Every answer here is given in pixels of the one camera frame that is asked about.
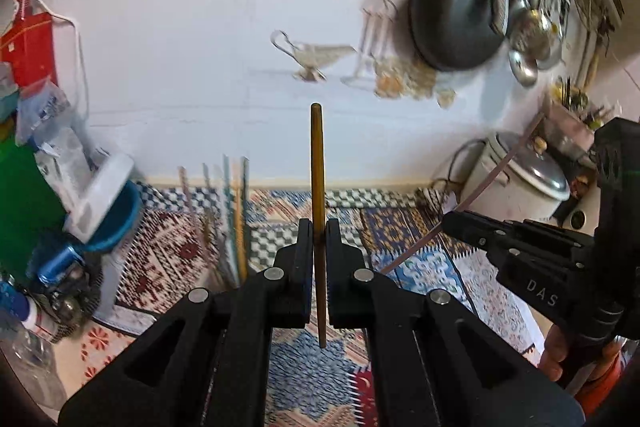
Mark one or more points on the white rice cooker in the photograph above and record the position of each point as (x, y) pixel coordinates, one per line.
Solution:
(520, 182)

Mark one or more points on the blue can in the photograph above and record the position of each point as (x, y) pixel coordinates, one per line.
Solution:
(60, 262)

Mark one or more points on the blue bowl with white lid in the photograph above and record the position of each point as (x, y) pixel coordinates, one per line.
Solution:
(107, 207)

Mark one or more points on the yellow-brown chopstick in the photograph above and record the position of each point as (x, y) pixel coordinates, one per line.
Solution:
(317, 167)

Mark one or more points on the green container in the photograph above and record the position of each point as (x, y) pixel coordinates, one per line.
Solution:
(25, 197)

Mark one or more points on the mauve chopstick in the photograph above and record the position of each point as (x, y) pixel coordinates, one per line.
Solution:
(500, 172)

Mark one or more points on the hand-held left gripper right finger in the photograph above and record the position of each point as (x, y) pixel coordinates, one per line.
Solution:
(334, 267)

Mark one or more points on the clear plastic bottle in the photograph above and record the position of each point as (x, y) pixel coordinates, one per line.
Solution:
(27, 362)

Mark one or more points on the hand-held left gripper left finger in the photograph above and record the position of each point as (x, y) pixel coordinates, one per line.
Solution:
(304, 267)

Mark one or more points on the pink chopstick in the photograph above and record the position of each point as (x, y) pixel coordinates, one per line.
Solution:
(187, 197)

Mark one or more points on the patterned tablecloth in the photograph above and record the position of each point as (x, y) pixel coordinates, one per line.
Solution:
(415, 267)

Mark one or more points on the pink utensil holder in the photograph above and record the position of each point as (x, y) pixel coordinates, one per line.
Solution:
(575, 122)

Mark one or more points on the red bag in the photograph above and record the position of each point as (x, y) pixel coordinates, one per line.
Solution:
(30, 42)

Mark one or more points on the silver lamp-shaped ornament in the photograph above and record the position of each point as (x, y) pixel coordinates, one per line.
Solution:
(315, 57)

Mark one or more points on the steel ladle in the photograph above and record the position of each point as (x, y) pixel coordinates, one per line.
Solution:
(532, 32)

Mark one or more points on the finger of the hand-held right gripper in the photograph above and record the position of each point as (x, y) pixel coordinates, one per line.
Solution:
(515, 253)
(500, 227)

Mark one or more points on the person's right forearm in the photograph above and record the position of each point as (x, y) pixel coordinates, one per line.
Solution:
(605, 382)

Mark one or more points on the person's right hand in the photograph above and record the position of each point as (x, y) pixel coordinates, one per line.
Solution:
(552, 354)

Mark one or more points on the clear plastic bag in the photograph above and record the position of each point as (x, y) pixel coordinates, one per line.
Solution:
(50, 127)

